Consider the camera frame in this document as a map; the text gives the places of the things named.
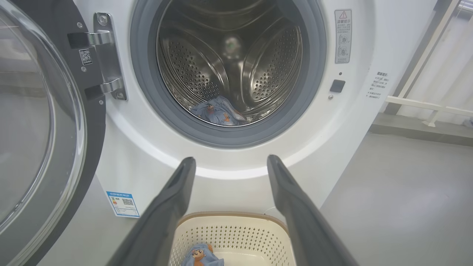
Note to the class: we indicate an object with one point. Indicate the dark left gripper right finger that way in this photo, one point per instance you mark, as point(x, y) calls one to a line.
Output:
point(299, 221)

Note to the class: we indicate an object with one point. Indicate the grey warning sticker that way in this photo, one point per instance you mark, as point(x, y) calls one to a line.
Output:
point(343, 37)

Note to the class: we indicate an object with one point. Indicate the small printed text sticker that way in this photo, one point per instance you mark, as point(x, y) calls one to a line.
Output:
point(377, 85)

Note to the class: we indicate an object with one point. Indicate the white front-load washing machine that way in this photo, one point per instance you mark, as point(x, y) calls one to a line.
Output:
point(332, 129)

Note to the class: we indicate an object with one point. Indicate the cream perforated laundry basket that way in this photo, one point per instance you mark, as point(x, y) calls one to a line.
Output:
point(240, 236)

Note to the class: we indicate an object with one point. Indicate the white metal railing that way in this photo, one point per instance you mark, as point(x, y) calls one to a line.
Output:
point(414, 101)

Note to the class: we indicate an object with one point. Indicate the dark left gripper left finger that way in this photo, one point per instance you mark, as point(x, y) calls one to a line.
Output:
point(162, 221)

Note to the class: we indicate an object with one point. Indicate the black round glass washer door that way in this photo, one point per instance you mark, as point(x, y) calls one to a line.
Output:
point(37, 111)

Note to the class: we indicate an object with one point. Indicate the blue monkey print garment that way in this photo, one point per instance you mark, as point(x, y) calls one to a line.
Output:
point(201, 256)
point(218, 112)

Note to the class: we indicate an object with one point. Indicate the stainless steel washer drum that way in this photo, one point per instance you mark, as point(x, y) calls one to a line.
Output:
point(266, 66)

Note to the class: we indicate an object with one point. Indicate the blue energy label sticker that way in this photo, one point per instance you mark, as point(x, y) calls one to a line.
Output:
point(123, 204)

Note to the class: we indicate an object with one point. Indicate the black door latch socket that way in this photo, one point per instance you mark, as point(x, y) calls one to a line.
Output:
point(337, 85)

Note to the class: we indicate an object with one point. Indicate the small QR code sticker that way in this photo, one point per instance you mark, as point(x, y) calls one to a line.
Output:
point(85, 57)

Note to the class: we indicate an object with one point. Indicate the metal door hinge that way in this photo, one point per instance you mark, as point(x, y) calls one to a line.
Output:
point(107, 55)

